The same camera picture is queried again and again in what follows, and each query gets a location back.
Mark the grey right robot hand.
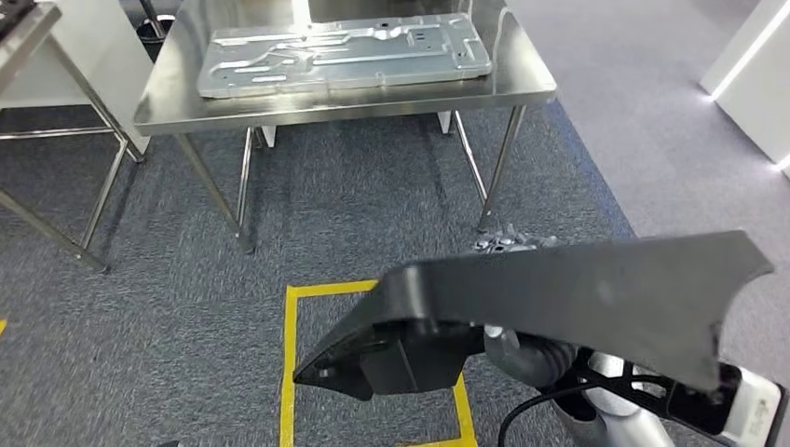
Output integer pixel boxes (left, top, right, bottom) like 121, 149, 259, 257
470, 222, 562, 255

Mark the black plastic plate frame part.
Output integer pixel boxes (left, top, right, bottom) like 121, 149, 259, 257
292, 229, 776, 403

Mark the stainless steel workbench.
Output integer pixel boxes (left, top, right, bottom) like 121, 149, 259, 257
132, 0, 559, 255

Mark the grey stamped metal plate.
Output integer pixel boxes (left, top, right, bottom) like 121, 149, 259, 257
196, 12, 495, 102

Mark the white counter with light strip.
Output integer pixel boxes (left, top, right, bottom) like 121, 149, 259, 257
699, 0, 790, 182

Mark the black round stool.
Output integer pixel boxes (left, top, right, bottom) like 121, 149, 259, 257
135, 0, 178, 46

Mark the stainless steel table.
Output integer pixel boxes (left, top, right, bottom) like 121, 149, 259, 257
0, 0, 147, 277

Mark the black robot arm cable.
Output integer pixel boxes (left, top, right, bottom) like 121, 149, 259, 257
496, 381, 597, 447

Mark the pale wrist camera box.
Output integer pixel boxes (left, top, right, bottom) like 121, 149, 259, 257
718, 362, 790, 447

